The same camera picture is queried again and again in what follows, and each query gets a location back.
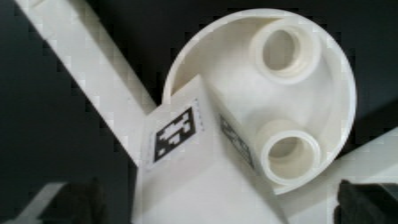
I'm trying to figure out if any white stool leg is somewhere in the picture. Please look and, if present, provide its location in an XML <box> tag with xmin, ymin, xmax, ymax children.
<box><xmin>133</xmin><ymin>78</ymin><xmax>288</xmax><ymax>224</ymax></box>

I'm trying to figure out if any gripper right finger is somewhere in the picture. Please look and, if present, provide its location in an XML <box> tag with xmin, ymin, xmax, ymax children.
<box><xmin>334</xmin><ymin>180</ymin><xmax>398</xmax><ymax>224</ymax></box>

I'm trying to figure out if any white U-shaped fence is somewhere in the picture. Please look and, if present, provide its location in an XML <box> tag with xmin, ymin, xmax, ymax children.
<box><xmin>14</xmin><ymin>0</ymin><xmax>398</xmax><ymax>224</ymax></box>

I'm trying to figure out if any white round stool seat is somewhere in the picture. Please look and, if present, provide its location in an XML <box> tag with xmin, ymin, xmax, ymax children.
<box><xmin>162</xmin><ymin>9</ymin><xmax>357</xmax><ymax>194</ymax></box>

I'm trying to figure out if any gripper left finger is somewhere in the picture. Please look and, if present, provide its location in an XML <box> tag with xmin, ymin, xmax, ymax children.
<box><xmin>16</xmin><ymin>177</ymin><xmax>110</xmax><ymax>224</ymax></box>

